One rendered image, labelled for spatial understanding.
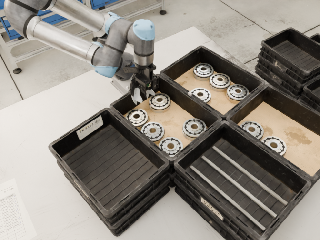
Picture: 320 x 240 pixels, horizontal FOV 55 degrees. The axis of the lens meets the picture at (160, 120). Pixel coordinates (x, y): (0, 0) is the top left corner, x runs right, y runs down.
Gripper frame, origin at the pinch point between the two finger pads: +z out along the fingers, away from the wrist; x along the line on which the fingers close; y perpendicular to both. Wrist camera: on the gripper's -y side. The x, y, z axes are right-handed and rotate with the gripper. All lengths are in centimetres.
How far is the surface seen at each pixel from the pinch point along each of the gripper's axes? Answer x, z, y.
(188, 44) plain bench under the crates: 69, 17, -35
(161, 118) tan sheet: 7.3, 12.4, 6.1
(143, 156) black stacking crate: -11.8, 15.1, 15.9
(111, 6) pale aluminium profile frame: 103, 51, -167
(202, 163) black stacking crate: 3.4, 13.4, 35.0
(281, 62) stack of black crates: 116, 27, 8
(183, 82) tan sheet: 31.1, 9.1, -3.3
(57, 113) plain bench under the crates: -21, 29, -43
